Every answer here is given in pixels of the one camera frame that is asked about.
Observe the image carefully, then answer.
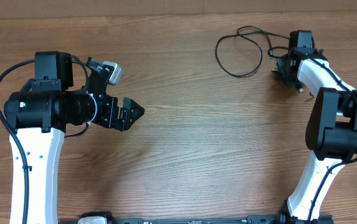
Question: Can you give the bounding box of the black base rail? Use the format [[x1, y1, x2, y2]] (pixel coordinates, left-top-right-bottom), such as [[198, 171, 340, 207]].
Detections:
[[112, 215, 279, 224]]

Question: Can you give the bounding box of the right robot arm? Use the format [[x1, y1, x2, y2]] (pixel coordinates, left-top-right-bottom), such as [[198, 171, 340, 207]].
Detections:
[[269, 30, 357, 223]]

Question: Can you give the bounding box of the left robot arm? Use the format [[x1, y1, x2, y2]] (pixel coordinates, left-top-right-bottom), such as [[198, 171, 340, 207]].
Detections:
[[0, 52, 145, 223]]

